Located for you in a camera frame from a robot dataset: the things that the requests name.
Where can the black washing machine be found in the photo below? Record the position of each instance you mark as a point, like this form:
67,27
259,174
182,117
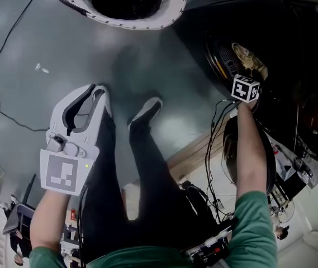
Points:
301,52

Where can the person's green shirt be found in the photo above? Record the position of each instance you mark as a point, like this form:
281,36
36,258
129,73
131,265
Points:
253,227

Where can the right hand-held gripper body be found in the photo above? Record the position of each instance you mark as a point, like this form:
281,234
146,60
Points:
242,89

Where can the person's left forearm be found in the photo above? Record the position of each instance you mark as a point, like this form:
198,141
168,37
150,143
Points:
49,222

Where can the person's black trousers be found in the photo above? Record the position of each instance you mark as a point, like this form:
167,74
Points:
147,191

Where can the person's right shoe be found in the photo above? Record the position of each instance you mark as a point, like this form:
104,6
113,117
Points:
146,110

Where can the white woven laundry basket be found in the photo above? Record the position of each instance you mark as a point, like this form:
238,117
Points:
172,13

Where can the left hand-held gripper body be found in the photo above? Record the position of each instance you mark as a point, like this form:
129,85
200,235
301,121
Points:
63,172

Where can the black waist-worn device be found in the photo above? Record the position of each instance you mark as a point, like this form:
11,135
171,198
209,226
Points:
211,247

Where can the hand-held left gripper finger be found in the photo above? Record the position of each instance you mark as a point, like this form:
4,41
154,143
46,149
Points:
56,116
100,116

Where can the person's right forearm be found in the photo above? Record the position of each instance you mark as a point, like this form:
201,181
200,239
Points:
249,155

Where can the pale yellow checked clothes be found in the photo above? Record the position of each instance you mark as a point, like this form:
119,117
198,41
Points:
248,59

